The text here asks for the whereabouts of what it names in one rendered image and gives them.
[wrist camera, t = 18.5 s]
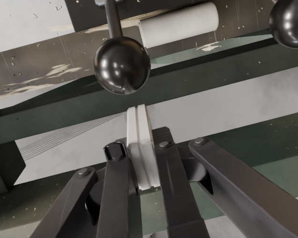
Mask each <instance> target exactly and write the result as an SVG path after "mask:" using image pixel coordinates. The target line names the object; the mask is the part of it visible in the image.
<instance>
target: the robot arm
mask: <svg viewBox="0 0 298 238"><path fill-rule="evenodd" d="M188 145H189V147H179V146H177V145H176V144H175V142H174V140H173V137H172V135H171V132H170V129H169V128H168V127H166V126H165V127H160V128H156V129H152V125H151V122H150V118H149V114H148V110H147V106H146V105H144V104H142V105H138V107H137V108H135V107H131V108H128V110H127V137H124V138H120V139H116V140H115V141H114V142H111V143H109V144H107V145H106V146H105V147H103V151H104V154H105V157H106V160H107V163H106V167H104V168H103V169H101V170H98V171H96V170H95V168H93V167H84V168H82V169H80V170H78V171H77V172H76V173H75V174H74V175H73V176H72V177H71V179H70V180H69V182H68V183H67V185H66V186H65V188H64V189H63V190H62V192H61V193H60V194H59V196H58V197H57V199H56V200H55V202H54V203H53V204H52V206H51V208H50V209H49V210H48V212H47V213H46V215H45V216H44V217H43V219H42V220H41V221H40V223H39V224H38V226H37V227H36V229H35V230H34V232H33V233H32V234H31V236H30V237H29V238H143V233H142V219H141V205H140V191H139V189H142V190H145V189H149V188H150V187H151V186H154V187H158V186H160V187H161V193H162V198H163V204H164V209H165V215H166V220H167V235H168V238H210V236H209V233H208V230H207V227H206V224H205V222H204V219H203V218H202V217H201V214H200V212H199V209H198V206H197V203H196V200H195V198H194V195H193V192H192V189H191V186H190V183H189V181H197V184H198V186H199V187H200V188H201V189H202V190H203V192H204V193H205V194H206V195H207V196H208V197H209V198H210V199H211V200H212V201H213V202H214V204H215V205H216V206H217V207H218V208H219V209H220V210H221V211H222V212H223V213H224V214H225V215H226V216H227V217H228V219H229V220H230V221H231V222H232V223H233V224H234V225H235V226H236V227H237V228H238V229H239V231H240V232H241V233H242V234H243V235H244V236H245V237H246V238H298V199H296V198H295V197H293V196H292V195H290V194H289V193H288V192H286V191H285V190H283V189H282V188H280V187H279V186H277V185H276V184H274V183H273V182H272V181H270V180H269V179H267V178H266V177H265V176H263V175H262V174H260V173H259V172H257V171H256V170H254V169H253V168H252V167H250V166H249V165H247V164H246V163H244V162H243V161H241V160H240V159H239V158H237V157H236V156H234V155H233V154H231V153H230V152H229V151H227V150H226V149H224V148H223V147H221V146H220V145H219V144H217V143H216V142H214V141H213V140H211V139H210V138H207V137H198V138H196V139H193V140H191V141H190V142H189V144H188ZM138 187H139V188H138Z"/></svg>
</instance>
